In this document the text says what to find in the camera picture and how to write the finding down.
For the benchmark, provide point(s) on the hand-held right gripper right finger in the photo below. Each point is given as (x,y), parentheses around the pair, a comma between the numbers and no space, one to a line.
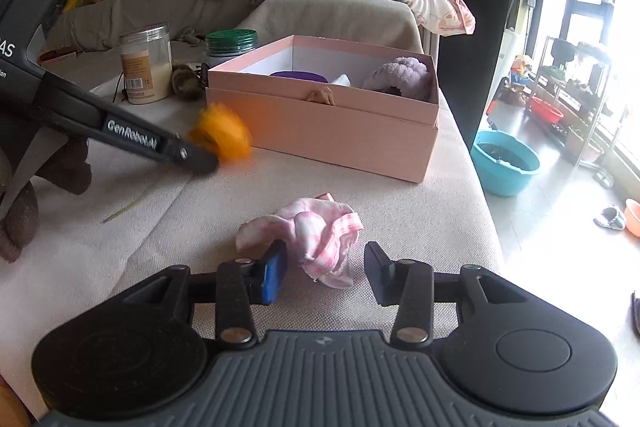
(378,277)

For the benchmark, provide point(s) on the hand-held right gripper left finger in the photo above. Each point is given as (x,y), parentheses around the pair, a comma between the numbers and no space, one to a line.
(273,277)

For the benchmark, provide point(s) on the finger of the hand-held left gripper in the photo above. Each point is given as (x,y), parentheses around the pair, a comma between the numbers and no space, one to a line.
(135,132)

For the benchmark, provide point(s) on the pink checked cloth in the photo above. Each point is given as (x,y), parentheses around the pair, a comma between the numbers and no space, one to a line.
(315,232)

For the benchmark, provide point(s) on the pink cardboard box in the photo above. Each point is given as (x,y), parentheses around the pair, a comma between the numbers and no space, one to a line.
(325,132)

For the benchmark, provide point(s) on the purple and pink sponge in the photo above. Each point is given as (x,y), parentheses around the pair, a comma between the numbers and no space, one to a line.
(300,76)

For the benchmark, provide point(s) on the white tissue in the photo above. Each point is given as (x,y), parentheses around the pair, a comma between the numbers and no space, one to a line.
(342,81)

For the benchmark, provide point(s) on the lilac plush headband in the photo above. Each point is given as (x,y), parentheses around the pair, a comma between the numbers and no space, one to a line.
(397,74)

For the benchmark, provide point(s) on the clear plastic powder jar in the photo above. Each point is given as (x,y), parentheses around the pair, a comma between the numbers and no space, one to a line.
(145,72)

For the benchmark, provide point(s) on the brown plush toy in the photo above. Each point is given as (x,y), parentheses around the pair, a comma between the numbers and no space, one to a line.
(186,82)

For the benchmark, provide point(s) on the green grass blade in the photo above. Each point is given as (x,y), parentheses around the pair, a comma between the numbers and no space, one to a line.
(127,207)

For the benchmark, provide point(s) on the beige covered sofa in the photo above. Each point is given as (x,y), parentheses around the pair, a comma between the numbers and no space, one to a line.
(125,12)

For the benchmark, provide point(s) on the green lidded jar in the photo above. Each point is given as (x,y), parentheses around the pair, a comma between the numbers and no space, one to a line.
(230,42)

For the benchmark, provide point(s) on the blue plastic basin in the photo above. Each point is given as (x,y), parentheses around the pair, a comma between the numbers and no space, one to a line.
(505,172)

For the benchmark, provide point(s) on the beige cloth covered chair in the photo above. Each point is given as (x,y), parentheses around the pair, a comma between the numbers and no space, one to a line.
(325,17)

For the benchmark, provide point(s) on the red plastic basin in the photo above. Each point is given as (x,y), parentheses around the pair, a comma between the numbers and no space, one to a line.
(546,111)

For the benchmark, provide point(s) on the grey slipper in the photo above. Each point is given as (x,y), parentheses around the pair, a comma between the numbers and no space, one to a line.
(610,218)

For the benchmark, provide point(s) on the dark slipper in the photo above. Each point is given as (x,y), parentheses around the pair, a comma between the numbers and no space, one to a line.
(636,313)

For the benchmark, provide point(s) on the small orange cup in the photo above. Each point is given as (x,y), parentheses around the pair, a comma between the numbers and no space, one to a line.
(633,217)

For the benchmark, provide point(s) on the metal shoe rack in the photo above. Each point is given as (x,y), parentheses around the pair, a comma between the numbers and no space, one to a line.
(580,102)

